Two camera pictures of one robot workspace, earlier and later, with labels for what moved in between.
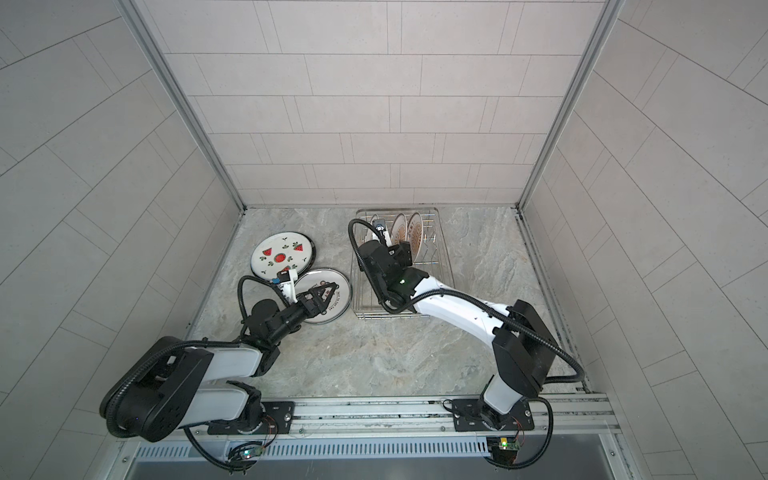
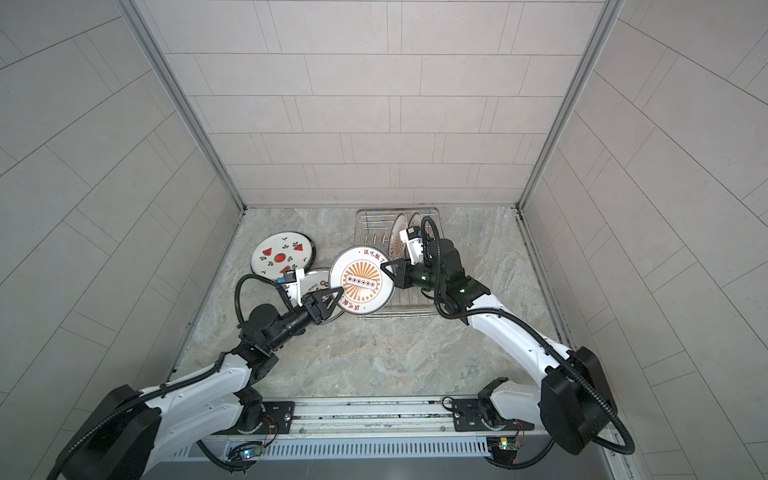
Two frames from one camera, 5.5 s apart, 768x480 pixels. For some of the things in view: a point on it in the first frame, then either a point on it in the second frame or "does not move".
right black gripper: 403,253 to 404,278
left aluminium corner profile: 178,92 does not move
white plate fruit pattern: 281,251 does not move
